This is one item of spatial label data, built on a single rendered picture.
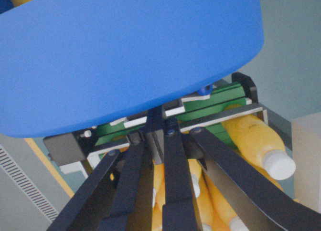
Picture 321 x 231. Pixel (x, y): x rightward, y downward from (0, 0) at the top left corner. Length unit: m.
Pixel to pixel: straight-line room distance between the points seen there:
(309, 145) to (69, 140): 0.44
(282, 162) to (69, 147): 0.37
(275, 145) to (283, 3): 1.29
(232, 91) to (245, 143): 0.16
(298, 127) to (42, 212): 2.25
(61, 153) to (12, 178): 1.78
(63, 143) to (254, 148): 0.35
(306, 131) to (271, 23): 1.17
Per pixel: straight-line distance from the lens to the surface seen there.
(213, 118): 0.40
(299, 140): 0.43
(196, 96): 0.39
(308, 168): 0.44
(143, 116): 0.30
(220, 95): 0.47
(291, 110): 1.74
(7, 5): 0.33
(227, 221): 0.43
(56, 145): 0.43
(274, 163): 0.32
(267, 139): 0.35
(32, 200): 2.29
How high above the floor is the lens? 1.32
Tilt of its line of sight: 69 degrees down
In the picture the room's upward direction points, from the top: 180 degrees clockwise
